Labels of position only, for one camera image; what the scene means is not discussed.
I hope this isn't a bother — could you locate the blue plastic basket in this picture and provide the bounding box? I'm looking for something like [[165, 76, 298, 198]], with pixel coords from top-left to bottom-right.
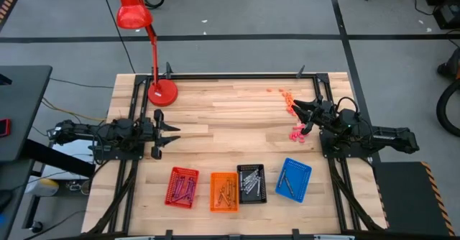
[[275, 157, 313, 204]]

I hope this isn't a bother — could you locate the orange floor cable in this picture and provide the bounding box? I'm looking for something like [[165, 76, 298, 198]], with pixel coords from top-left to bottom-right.
[[40, 98, 106, 123]]

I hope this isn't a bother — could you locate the black plastic basket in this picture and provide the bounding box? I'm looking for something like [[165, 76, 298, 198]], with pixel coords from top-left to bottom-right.
[[236, 163, 268, 205]]

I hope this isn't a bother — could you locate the black platform hazard stripe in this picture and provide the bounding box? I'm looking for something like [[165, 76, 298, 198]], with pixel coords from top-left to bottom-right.
[[372, 160, 456, 237]]

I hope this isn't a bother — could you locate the black equipment box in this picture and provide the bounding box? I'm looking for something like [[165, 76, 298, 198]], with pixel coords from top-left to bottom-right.
[[422, 0, 460, 31]]

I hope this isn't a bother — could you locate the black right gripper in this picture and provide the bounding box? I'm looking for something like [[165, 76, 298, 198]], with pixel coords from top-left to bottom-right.
[[290, 95, 339, 137]]

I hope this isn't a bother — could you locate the dark grey desk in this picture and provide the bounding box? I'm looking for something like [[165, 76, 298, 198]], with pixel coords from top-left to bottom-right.
[[0, 65, 96, 240]]

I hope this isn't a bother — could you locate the black lamp cable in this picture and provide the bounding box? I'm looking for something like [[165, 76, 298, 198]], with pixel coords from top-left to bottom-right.
[[98, 0, 137, 74]]

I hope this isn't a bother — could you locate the pink screw pile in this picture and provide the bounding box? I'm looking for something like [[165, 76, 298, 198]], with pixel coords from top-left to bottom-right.
[[288, 123, 311, 144]]

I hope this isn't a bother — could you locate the white box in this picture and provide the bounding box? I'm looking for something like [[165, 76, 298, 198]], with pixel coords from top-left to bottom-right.
[[41, 137, 98, 180]]

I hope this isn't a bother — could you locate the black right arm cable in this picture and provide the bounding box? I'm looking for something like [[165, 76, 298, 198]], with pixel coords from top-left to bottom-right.
[[336, 96, 361, 121]]

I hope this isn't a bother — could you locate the yellow white object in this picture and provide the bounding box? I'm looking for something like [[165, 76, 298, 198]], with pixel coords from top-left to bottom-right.
[[25, 177, 60, 198]]

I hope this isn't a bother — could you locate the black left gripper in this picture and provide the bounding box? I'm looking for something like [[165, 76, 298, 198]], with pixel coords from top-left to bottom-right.
[[142, 109, 182, 160]]

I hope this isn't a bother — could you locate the orange plastic basket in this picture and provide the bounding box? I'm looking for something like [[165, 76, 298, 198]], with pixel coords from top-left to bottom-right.
[[209, 171, 240, 213]]

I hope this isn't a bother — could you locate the black floor cable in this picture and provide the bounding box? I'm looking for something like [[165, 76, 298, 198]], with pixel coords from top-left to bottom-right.
[[49, 76, 114, 90]]

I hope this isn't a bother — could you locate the red plastic basket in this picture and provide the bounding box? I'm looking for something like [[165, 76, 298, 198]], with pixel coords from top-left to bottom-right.
[[164, 166, 201, 210]]

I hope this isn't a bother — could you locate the black aluminium table frame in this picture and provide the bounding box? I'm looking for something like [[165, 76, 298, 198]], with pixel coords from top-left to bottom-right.
[[84, 64, 388, 240]]

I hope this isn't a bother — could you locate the red desk lamp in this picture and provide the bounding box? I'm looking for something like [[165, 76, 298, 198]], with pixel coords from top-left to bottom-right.
[[115, 0, 179, 108]]

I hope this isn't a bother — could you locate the red phone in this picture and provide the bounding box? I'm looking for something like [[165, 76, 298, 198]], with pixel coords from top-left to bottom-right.
[[0, 118, 12, 138]]

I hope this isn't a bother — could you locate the black vacuum hose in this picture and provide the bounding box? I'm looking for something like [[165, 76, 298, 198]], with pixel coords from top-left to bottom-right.
[[436, 80, 460, 138]]

